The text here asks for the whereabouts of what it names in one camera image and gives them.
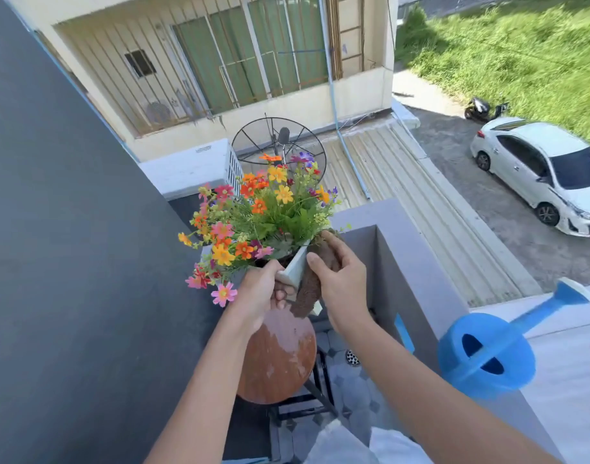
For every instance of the person's right hand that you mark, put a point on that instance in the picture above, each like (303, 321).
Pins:
(345, 294)

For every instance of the person's left hand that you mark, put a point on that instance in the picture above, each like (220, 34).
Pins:
(256, 294)

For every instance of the brown cleaning cloth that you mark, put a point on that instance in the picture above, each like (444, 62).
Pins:
(309, 289)

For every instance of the colourful flowers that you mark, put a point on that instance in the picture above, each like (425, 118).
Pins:
(275, 217)

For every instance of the blue watering can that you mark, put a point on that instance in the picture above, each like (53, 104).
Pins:
(454, 343)

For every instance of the person's right forearm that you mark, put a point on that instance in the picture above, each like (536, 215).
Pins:
(420, 405)

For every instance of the person's left forearm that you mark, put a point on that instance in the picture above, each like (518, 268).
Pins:
(198, 405)

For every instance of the metal floor drain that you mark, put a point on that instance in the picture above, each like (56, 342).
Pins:
(353, 358)

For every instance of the round wooden table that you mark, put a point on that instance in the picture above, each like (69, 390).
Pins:
(275, 357)

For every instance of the blue tape strip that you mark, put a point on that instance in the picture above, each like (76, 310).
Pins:
(404, 333)

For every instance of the beige corrugated roof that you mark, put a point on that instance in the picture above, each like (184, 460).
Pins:
(411, 188)

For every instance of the white air conditioner unit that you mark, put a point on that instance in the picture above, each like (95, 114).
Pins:
(188, 169)

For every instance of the white shirt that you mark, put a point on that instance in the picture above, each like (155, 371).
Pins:
(387, 449)

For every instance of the black satellite dish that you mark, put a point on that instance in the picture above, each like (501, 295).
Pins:
(283, 135)

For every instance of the light blue drain pipe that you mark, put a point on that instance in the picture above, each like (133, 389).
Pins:
(332, 91)

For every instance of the black scooter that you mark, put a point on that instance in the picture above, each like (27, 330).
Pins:
(478, 108)

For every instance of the white car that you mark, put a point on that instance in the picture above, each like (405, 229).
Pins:
(541, 137)

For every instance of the green barred window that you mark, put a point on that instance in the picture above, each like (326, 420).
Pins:
(295, 43)

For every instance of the brown wooden ladder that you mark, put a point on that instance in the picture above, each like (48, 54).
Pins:
(333, 38)

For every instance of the small dark window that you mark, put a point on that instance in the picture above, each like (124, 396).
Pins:
(140, 63)

